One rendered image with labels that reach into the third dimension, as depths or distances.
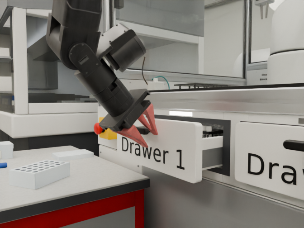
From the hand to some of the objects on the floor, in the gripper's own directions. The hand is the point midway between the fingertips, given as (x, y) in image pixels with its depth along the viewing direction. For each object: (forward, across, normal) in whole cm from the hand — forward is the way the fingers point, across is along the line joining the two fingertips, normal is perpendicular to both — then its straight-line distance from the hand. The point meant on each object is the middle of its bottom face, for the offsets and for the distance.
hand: (149, 138), depth 55 cm
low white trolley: (+51, +75, -45) cm, 101 cm away
